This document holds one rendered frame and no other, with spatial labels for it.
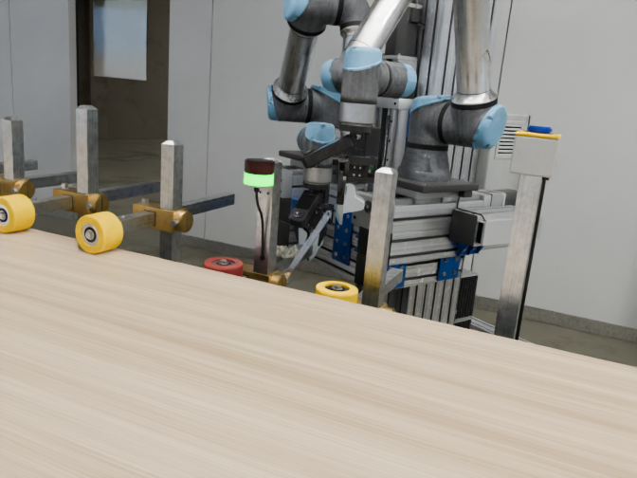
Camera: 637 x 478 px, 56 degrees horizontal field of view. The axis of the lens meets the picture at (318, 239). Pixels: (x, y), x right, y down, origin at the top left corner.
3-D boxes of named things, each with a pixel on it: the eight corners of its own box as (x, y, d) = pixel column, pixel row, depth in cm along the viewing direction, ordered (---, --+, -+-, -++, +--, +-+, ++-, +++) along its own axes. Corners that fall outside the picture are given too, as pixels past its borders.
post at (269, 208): (255, 365, 137) (267, 156, 125) (268, 369, 136) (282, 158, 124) (247, 371, 134) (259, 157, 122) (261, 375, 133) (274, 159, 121)
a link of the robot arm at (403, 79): (381, 62, 136) (350, 57, 128) (422, 64, 129) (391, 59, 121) (377, 97, 138) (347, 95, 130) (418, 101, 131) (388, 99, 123)
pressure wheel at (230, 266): (215, 303, 129) (217, 251, 126) (247, 311, 125) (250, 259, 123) (193, 314, 121) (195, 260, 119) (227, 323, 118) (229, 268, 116)
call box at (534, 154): (513, 173, 108) (519, 129, 106) (554, 178, 105) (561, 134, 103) (507, 176, 101) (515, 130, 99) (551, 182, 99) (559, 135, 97)
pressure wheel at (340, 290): (304, 335, 116) (309, 279, 113) (341, 331, 119) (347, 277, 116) (321, 353, 109) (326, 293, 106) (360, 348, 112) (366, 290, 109)
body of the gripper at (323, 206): (333, 225, 163) (336, 181, 160) (320, 231, 155) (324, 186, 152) (308, 221, 166) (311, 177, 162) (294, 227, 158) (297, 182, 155)
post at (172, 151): (167, 336, 146) (171, 138, 135) (178, 339, 145) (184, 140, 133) (157, 340, 143) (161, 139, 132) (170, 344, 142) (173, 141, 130)
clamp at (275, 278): (233, 282, 136) (234, 260, 135) (286, 294, 131) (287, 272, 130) (220, 288, 131) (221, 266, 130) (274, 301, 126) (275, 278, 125)
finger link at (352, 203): (362, 229, 125) (366, 186, 123) (334, 227, 126) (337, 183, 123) (362, 226, 128) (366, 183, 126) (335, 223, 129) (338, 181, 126)
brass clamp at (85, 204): (70, 205, 153) (69, 185, 152) (111, 213, 148) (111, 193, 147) (50, 209, 148) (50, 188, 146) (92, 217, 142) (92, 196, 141)
